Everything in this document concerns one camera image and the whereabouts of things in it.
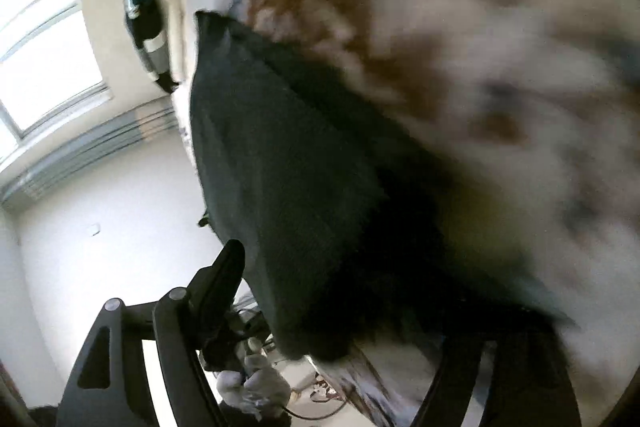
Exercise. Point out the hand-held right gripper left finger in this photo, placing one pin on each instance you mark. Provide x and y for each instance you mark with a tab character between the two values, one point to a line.
220	277

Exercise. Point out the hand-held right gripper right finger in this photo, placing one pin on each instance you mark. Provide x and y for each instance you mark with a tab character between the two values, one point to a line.
525	382

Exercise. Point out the dark garment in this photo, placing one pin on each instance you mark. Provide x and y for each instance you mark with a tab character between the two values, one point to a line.
300	182

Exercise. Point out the grey ribbed radiator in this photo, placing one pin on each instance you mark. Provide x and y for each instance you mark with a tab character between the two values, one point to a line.
90	144

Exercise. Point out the teal black white garment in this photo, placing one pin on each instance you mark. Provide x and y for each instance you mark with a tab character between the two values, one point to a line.
147	32

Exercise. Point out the window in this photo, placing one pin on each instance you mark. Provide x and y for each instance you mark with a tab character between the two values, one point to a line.
45	57

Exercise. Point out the floral printed blanket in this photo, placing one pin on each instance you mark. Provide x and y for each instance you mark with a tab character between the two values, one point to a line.
500	57

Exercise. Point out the white wall socket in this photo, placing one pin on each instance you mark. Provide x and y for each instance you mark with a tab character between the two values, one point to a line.
94	230

